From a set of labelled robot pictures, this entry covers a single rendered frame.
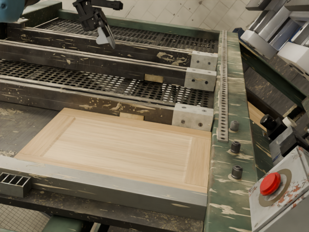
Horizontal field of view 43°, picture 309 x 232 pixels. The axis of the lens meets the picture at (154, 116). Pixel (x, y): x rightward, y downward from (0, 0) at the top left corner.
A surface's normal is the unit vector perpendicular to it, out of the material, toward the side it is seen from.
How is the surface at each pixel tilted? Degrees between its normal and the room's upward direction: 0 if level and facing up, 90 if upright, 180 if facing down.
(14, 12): 149
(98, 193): 90
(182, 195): 59
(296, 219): 90
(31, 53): 90
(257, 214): 0
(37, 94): 90
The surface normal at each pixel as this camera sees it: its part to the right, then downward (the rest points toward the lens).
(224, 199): 0.11, -0.91
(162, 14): -0.06, 0.26
